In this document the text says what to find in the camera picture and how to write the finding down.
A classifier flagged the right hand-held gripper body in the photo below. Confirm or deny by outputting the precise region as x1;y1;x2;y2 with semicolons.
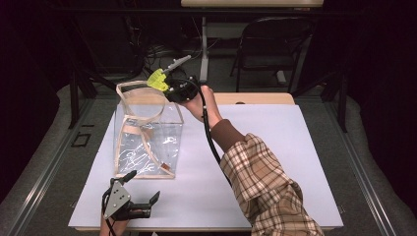
161;54;201;103

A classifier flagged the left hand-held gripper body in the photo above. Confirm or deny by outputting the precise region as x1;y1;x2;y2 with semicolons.
103;181;152;221

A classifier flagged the transparent bag with beige trim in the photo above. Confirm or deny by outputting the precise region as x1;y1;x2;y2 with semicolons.
112;80;185;180

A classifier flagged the person's left hand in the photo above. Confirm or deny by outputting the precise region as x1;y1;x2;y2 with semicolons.
99;217;130;236

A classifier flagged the person's right hand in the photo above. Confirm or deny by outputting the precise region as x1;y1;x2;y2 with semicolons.
180;85;224;130

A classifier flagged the white metal desk leg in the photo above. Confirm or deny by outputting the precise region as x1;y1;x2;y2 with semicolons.
199;16;210;84

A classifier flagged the small wooden table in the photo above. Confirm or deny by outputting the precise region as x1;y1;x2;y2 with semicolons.
211;91;296;106

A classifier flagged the black metal stand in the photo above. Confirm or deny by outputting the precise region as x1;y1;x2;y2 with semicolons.
290;70;349;134
68;60;109;130

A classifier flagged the black folding chair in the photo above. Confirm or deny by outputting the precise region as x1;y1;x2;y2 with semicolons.
229;16;313;94

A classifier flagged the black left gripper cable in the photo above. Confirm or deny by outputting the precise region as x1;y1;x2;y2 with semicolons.
100;178;118;236

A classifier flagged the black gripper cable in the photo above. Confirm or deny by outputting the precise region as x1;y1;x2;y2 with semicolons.
100;178;118;236
176;78;233;188

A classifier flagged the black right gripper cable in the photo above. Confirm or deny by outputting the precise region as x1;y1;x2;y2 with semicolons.
176;78;233;188

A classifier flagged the bundle of floor cables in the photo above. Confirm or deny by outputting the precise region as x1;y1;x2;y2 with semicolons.
129;19;205;78

